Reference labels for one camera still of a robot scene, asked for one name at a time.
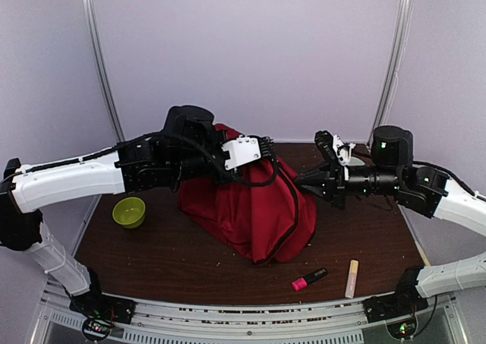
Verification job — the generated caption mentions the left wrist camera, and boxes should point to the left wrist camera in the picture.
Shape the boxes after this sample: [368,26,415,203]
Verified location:
[222,135,273,171]

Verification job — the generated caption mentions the red student backpack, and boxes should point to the red student backpack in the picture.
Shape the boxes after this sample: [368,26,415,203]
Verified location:
[176,122,318,266]

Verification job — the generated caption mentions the lime green bowl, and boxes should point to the lime green bowl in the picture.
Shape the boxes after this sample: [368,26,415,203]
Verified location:
[112,197,147,229]

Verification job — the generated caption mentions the pale blue ceramic bowl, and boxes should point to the pale blue ceramic bowl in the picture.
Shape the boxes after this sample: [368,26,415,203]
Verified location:
[349,157,366,166]

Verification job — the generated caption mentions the aluminium frame post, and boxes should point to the aluminium frame post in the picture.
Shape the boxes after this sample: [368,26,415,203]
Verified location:
[366,0,413,147]
[81,0,125,142]

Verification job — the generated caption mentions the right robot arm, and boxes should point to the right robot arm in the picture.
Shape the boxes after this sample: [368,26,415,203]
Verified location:
[295,125,485,315]

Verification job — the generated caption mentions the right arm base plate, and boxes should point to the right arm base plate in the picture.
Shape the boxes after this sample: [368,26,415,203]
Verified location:
[362,292,428,323]

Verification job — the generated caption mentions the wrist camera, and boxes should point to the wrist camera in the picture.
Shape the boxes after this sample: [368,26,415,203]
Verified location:
[314,131,356,166]
[222,135,273,171]

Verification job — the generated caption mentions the pale yellow highlighter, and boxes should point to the pale yellow highlighter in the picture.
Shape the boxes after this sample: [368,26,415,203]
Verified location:
[345,260,359,298]

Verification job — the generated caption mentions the right aluminium frame post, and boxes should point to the right aluminium frame post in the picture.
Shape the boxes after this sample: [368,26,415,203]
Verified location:
[366,0,413,147]

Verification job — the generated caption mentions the pink black highlighter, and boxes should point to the pink black highlighter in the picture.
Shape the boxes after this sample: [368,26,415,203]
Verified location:
[291,268,328,292]

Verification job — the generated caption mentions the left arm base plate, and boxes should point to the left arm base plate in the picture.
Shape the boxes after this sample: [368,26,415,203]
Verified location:
[69,295,136,324]

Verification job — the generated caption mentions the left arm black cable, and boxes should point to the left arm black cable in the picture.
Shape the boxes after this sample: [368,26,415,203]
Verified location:
[3,131,278,188]

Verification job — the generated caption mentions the left aluminium frame post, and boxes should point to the left aluminium frame post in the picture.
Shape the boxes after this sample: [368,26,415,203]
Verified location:
[81,0,125,142]

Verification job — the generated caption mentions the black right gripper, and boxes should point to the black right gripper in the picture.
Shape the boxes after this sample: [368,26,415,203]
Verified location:
[294,159,402,211]

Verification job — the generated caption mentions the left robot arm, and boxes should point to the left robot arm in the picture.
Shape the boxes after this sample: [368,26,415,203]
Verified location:
[1,106,227,317]

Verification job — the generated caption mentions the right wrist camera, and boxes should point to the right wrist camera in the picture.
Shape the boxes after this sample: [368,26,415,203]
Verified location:
[314,131,356,166]

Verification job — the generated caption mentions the front aluminium rail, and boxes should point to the front aluminium rail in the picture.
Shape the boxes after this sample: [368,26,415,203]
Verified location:
[37,279,456,344]

